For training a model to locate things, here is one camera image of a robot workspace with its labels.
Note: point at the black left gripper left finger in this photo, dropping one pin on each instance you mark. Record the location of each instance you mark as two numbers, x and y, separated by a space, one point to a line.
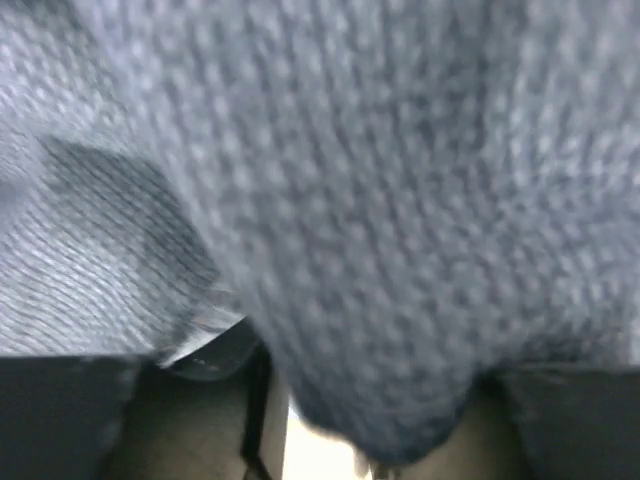
218 413

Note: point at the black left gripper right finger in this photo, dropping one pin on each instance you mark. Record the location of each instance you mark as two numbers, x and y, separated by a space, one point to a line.
552 422

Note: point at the grey-blue pillowcase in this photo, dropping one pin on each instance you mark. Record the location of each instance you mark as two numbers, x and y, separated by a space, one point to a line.
402 195

